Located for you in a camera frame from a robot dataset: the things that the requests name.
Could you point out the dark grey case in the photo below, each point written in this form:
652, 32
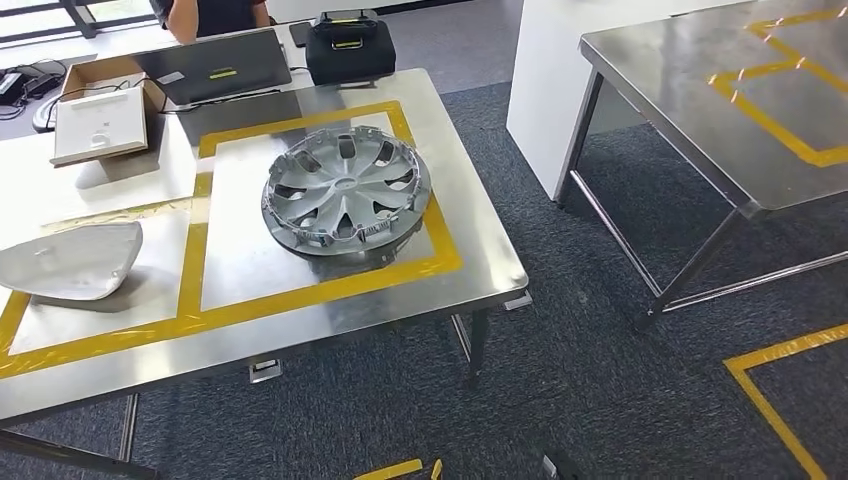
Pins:
212, 66

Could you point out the yellow tape marking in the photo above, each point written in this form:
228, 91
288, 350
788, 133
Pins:
775, 129

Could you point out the large yellow tape rectangle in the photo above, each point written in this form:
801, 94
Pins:
437, 245

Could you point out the empty silver floor socket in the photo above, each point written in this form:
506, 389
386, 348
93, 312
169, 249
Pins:
518, 301

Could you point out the brown cardboard box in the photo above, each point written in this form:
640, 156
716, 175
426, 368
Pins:
86, 73

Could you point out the black robot wrist bracket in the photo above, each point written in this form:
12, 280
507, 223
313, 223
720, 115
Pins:
556, 467

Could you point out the black power adapter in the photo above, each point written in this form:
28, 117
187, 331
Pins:
36, 85

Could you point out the black bag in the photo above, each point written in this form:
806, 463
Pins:
351, 56

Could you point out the white flat box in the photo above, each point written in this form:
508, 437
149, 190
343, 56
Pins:
99, 126

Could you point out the silver plastic wheel hubcap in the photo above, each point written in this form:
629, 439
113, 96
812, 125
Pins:
344, 189

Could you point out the black phone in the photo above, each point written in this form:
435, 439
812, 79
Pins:
299, 33

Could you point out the small yellow tape rectangle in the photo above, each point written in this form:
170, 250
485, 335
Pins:
189, 278

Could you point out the white partition panel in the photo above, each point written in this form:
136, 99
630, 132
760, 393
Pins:
543, 99

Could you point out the steel workbench table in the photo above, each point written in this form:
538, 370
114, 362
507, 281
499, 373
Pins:
477, 265
662, 86

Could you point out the white curved plastic fender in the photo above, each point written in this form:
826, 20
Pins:
73, 262

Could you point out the person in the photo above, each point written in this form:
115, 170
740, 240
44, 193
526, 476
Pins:
218, 13

